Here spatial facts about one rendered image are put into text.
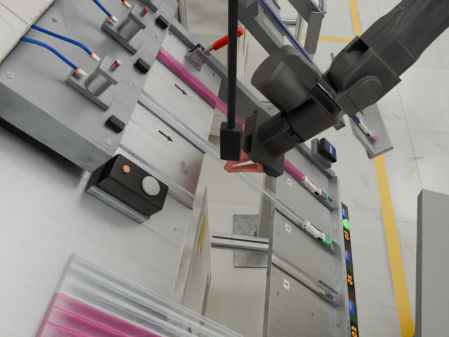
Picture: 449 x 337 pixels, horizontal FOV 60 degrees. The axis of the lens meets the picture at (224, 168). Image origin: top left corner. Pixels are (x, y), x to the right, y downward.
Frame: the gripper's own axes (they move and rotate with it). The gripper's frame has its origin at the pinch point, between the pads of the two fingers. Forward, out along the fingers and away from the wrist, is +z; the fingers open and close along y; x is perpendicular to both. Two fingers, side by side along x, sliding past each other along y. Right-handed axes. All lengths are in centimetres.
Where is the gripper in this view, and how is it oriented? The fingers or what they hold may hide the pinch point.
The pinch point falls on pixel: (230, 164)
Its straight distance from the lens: 65.6
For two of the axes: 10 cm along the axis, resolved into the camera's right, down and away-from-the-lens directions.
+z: -6.7, 4.1, 6.2
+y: -1.4, 7.5, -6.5
